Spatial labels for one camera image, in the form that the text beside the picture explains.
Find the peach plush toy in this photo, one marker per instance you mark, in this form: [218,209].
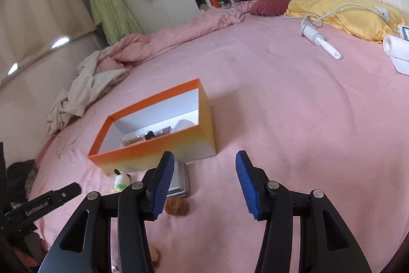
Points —
[154,255]

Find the brown walnut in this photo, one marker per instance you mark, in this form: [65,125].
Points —
[175,207]

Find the brown card box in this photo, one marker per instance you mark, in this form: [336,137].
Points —
[163,131]

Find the silver metal tin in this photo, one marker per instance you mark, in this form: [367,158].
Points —
[179,180]

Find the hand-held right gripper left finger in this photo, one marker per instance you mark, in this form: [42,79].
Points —
[163,186]

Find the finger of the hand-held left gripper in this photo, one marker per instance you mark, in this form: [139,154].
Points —
[65,193]

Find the recessed wall light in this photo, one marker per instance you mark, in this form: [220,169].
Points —
[12,69]
[60,42]

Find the beige curtain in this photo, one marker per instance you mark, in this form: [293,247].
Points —
[41,4]

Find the orange bottle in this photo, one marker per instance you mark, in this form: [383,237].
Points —
[213,1]

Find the white lint roller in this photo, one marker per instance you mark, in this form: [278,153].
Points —
[319,39]

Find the small white device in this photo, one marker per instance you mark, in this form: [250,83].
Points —
[405,33]

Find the orange gradient cardboard box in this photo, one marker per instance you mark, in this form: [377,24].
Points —
[191,145]

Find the white power adapter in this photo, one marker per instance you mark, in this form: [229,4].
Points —
[382,13]

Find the beige crumpled clothing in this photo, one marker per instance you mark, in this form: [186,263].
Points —
[83,90]

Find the green hanging garment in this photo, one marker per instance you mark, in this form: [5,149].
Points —
[108,4]

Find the white dog figure yellow base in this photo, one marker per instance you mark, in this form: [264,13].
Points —
[121,178]

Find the pink duvet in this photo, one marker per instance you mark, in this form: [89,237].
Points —
[175,33]

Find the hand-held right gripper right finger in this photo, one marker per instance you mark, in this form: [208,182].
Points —
[247,186]

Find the white paper roll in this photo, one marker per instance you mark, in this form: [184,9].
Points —
[396,47]

